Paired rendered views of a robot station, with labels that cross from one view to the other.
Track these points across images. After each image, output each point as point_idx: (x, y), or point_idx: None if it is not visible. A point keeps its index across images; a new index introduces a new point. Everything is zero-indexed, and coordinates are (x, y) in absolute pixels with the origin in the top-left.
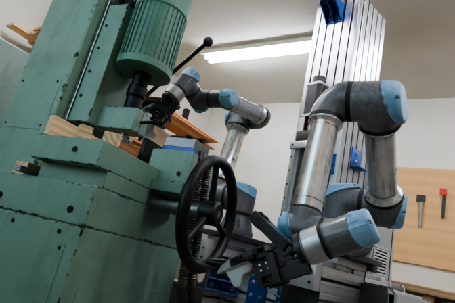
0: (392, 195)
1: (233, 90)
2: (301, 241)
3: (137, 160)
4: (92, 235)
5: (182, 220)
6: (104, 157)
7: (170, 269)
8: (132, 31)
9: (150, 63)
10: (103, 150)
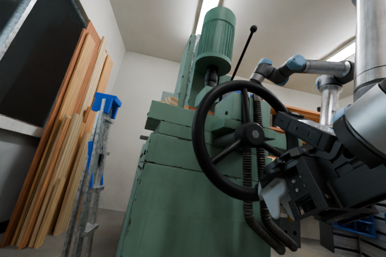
0: None
1: (296, 54)
2: (348, 120)
3: (191, 111)
4: (155, 168)
5: (194, 140)
6: (154, 111)
7: None
8: (198, 47)
9: (207, 55)
10: (153, 106)
